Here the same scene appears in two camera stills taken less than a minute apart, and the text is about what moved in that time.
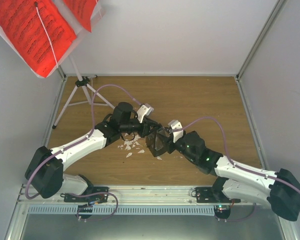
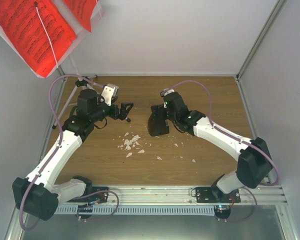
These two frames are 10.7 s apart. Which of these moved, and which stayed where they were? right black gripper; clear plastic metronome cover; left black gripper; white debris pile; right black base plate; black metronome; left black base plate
Moved: clear plastic metronome cover; black metronome; left black gripper; right black gripper
Stayed: white debris pile; left black base plate; right black base plate
